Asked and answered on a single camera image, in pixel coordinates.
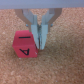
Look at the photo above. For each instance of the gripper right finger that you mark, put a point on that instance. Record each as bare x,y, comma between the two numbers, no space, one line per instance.
46,22

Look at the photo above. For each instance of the pink block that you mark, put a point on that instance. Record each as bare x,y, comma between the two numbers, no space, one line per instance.
24,43

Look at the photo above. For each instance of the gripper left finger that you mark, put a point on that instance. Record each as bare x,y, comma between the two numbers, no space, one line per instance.
33,22

